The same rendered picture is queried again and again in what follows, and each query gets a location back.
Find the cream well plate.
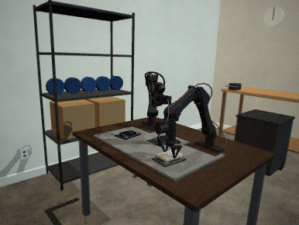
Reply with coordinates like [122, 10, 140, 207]
[157, 151, 183, 162]

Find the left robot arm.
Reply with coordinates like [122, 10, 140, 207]
[154, 85, 224, 152]

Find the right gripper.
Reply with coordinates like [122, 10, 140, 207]
[152, 89, 171, 107]

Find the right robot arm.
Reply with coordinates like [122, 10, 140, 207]
[142, 74, 166, 127]

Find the black rectangular frame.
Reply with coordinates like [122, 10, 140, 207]
[115, 130, 141, 140]

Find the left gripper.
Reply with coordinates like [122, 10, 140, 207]
[159, 132, 182, 158]

